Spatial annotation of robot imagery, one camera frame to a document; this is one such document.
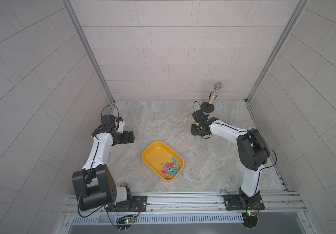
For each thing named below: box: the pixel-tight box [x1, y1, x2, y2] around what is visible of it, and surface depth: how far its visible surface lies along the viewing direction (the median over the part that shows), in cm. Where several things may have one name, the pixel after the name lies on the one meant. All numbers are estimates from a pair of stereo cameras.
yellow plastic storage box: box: [141, 140, 185, 182], surface depth 86 cm
